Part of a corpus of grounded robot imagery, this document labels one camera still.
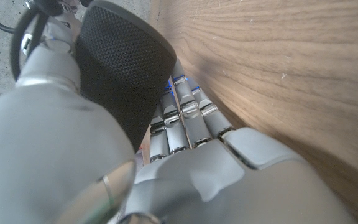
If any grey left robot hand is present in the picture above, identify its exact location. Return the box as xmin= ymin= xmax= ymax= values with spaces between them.
xmin=0 ymin=14 xmax=358 ymax=224

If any black cylindrical speaker with strap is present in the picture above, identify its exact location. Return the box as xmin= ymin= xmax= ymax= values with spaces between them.
xmin=9 ymin=0 xmax=177 ymax=153

